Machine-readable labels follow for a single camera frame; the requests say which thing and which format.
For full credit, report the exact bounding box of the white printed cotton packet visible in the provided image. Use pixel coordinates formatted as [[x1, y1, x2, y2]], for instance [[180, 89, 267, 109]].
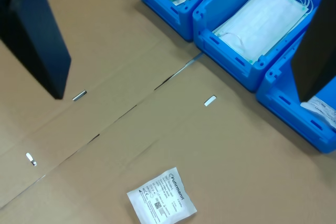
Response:
[[127, 166, 197, 224]]

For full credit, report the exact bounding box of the white printed flat packet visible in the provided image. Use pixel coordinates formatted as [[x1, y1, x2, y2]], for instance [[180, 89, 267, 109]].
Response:
[[300, 95, 336, 127]]

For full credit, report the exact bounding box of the stack of white face masks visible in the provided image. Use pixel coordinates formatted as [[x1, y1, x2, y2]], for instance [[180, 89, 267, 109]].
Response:
[[212, 0, 314, 64]]

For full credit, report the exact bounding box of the blue plastic bin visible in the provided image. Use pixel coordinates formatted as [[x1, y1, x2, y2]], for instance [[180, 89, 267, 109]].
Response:
[[256, 41, 336, 154], [193, 0, 314, 93], [131, 0, 233, 41]]

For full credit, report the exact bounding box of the brown cardboard sheet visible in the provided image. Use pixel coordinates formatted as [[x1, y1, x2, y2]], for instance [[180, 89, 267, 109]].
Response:
[[0, 0, 203, 210], [0, 52, 336, 224]]

